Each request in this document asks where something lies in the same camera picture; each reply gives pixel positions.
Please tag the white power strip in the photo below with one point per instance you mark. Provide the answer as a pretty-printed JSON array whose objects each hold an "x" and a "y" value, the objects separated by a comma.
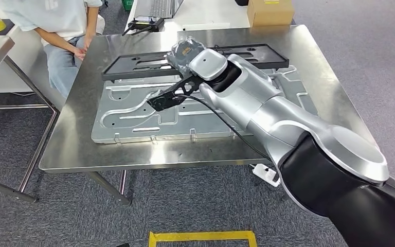
[{"x": 265, "y": 174}]

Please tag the brown cardboard box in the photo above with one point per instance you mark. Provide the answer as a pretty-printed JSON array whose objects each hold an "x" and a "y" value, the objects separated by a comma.
[{"x": 269, "y": 13}]

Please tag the green crate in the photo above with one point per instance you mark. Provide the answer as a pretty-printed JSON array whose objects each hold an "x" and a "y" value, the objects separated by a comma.
[{"x": 127, "y": 4}]

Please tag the stainless steel workbench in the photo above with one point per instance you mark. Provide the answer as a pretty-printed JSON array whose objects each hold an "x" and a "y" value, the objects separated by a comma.
[{"x": 81, "y": 143}]

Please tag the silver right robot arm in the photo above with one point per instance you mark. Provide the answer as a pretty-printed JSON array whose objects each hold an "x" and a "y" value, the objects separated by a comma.
[{"x": 286, "y": 126}]

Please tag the person's right hand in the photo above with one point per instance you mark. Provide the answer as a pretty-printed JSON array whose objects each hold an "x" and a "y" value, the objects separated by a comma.
[{"x": 79, "y": 54}]

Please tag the black controller with antennas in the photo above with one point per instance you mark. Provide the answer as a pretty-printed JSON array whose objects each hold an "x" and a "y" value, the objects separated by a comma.
[{"x": 146, "y": 24}]

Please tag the stamped grey metal panel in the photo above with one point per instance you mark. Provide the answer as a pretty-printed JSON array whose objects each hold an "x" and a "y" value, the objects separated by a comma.
[{"x": 132, "y": 122}]

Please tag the white desk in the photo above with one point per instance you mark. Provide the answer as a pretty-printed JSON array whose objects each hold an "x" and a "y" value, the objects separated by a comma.
[{"x": 211, "y": 13}]

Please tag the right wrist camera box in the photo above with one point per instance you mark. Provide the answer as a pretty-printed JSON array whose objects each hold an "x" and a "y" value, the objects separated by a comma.
[{"x": 163, "y": 100}]

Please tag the grey laptop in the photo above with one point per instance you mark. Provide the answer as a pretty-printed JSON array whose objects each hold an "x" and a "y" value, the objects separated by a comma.
[{"x": 156, "y": 8}]

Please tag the person's left hand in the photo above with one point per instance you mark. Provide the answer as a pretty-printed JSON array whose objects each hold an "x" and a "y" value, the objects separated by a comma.
[{"x": 88, "y": 41}]

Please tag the black plastic panel part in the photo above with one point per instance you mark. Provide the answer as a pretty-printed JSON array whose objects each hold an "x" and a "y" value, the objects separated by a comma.
[{"x": 122, "y": 70}]

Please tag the person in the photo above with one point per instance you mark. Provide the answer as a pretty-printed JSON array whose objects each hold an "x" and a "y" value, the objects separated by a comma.
[{"x": 57, "y": 20}]

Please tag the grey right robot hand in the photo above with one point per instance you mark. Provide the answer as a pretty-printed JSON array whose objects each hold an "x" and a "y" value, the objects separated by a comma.
[{"x": 184, "y": 56}]

